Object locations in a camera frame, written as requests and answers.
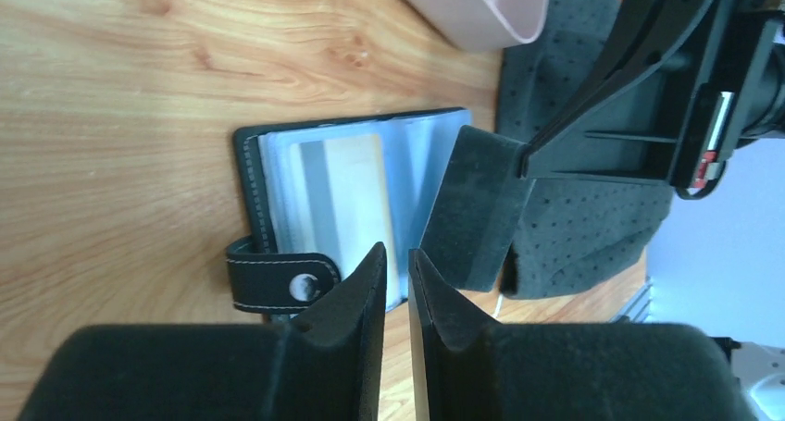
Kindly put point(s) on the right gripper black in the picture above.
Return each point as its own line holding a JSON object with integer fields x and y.
{"x": 679, "y": 87}

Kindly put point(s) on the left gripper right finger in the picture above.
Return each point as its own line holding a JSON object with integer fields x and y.
{"x": 469, "y": 366}

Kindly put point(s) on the grey credit card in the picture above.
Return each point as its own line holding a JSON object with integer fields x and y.
{"x": 340, "y": 204}

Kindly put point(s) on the pink oval tray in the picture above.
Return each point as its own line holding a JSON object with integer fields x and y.
{"x": 484, "y": 25}

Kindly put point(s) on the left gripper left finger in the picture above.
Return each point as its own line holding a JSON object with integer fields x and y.
{"x": 324, "y": 364}

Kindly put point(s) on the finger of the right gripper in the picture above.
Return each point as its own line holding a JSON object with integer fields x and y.
{"x": 478, "y": 205}

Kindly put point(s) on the black leather card holder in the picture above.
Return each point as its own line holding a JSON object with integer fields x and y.
{"x": 267, "y": 276}

